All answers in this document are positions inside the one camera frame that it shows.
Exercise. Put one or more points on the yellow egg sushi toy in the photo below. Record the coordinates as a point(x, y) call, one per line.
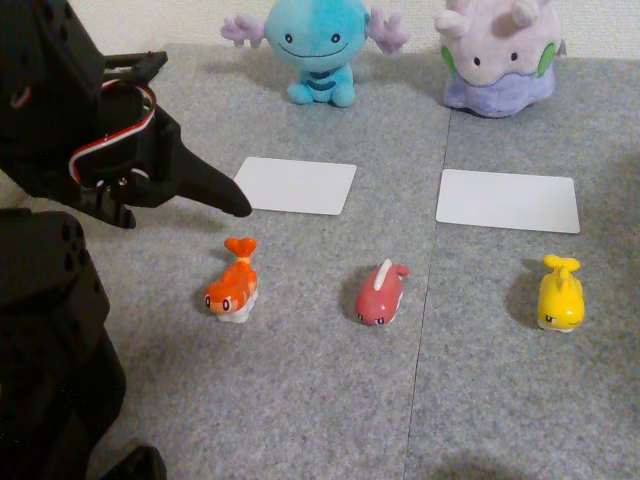
point(562, 300)

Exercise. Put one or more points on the orange shrimp sushi toy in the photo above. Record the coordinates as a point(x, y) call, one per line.
point(235, 287)

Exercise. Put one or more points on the blue Wooper plush toy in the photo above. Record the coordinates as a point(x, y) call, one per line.
point(315, 45)

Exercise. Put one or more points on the red tuna sushi toy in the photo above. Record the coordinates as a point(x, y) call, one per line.
point(380, 297)

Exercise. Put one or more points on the lilac Goomy plush toy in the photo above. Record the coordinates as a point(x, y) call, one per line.
point(500, 55)

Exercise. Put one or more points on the white rectangular card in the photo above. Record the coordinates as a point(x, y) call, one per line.
point(507, 202)
point(300, 187)

